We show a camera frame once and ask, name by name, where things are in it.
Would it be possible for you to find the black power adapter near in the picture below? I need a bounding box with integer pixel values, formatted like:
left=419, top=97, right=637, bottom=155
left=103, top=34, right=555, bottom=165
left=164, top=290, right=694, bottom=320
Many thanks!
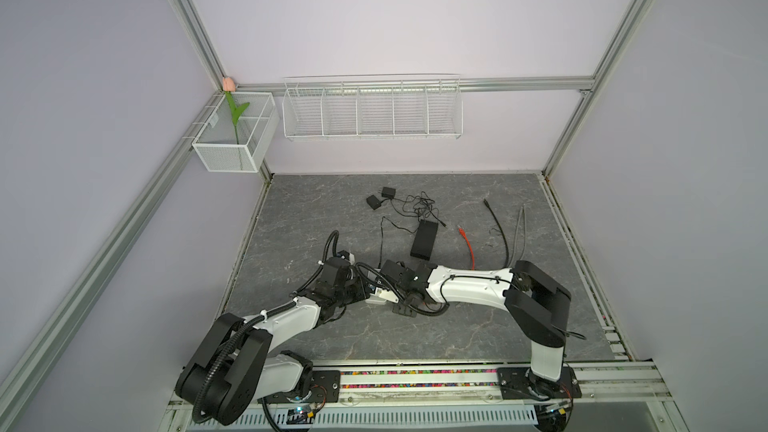
left=366, top=195, right=382, bottom=210

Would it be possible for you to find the white wire wall basket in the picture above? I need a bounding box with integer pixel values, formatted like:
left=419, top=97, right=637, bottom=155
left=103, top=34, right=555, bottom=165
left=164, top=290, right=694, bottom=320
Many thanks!
left=282, top=74, right=464, bottom=140

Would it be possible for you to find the pink artificial tulip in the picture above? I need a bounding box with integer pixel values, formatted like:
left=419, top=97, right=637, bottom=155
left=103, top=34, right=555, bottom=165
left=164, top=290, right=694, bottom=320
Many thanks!
left=222, top=77, right=250, bottom=144

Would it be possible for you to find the black ethernet cable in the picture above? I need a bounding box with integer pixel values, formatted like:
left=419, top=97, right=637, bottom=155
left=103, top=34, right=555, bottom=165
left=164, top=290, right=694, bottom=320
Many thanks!
left=482, top=199, right=511, bottom=268

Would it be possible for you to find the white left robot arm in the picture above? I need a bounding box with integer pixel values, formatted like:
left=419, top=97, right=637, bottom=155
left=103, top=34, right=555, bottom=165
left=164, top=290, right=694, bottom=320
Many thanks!
left=174, top=230, right=370, bottom=425

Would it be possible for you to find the black power adapter far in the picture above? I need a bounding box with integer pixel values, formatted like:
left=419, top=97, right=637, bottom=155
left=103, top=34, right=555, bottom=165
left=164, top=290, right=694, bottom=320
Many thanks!
left=381, top=187, right=396, bottom=199

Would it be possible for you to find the white mesh box basket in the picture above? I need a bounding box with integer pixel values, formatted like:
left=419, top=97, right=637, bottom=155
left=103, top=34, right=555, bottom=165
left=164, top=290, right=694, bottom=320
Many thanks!
left=192, top=92, right=279, bottom=173

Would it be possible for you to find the black power adapter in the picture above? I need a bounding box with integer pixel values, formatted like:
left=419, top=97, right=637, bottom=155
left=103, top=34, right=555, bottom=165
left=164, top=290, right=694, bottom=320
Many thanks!
left=366, top=195, right=382, bottom=210
left=381, top=187, right=396, bottom=199

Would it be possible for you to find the red ethernet cable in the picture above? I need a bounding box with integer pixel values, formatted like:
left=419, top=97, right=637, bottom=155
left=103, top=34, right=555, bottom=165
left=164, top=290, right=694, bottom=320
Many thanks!
left=458, top=226, right=478, bottom=271

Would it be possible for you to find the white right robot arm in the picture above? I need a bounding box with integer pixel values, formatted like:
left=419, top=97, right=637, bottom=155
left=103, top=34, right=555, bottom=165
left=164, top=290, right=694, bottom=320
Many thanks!
left=354, top=260, right=572, bottom=384

